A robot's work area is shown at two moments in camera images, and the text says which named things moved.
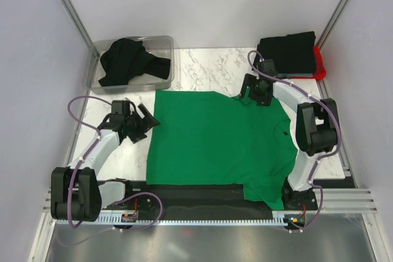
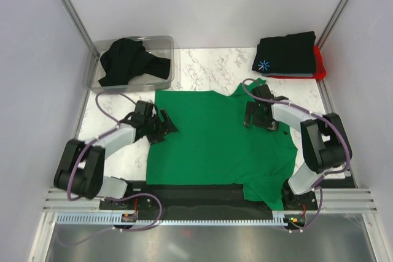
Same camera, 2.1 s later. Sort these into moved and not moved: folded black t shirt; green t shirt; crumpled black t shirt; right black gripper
Moved: right black gripper
Not moved: crumpled black t shirt; green t shirt; folded black t shirt
